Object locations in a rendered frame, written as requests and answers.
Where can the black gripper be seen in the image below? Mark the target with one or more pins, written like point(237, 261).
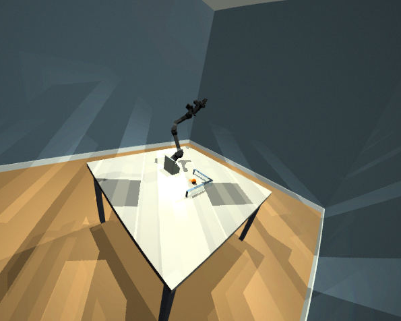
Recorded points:
point(202, 104)

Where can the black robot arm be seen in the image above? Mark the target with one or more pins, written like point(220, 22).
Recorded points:
point(188, 115)

